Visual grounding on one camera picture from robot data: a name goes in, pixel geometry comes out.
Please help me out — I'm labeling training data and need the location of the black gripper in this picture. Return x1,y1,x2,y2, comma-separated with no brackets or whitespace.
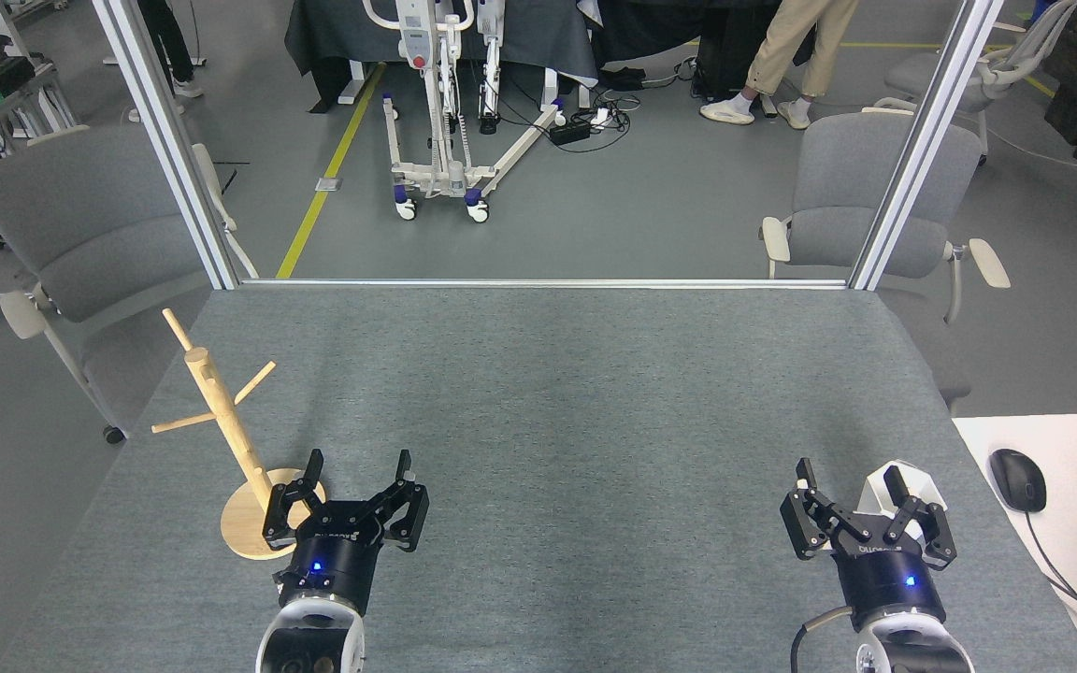
780,457,958,629
263,449,430,614

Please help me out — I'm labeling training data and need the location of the white hexagonal cup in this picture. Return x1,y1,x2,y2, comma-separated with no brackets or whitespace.
858,457,943,526

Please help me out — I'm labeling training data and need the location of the wooden cup rack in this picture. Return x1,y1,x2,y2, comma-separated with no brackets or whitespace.
151,308,326,561

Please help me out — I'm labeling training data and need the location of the black computer mouse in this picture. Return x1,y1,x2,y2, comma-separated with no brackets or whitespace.
988,449,1048,513

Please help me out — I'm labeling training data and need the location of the grey chair with beige armrests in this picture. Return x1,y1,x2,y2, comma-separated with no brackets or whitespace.
761,110,1012,408
0,123,259,445

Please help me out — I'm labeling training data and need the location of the white stand on wheels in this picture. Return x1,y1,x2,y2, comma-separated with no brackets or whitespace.
363,0,567,223

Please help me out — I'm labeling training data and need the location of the white mesh office chair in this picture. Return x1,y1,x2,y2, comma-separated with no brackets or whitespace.
873,0,1077,165

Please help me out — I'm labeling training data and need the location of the table with dark cloth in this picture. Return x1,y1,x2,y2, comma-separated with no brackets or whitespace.
284,0,600,113

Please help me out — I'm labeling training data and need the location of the person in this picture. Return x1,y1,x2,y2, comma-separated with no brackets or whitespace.
136,0,205,99
699,0,862,130

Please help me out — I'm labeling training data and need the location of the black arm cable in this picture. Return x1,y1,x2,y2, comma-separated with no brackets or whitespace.
790,605,855,673

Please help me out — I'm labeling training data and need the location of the silver aluminium rail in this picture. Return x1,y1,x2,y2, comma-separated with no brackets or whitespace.
239,278,850,290

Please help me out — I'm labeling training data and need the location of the silver aluminium post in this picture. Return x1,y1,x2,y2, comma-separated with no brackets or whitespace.
849,0,1007,291
93,0,240,291

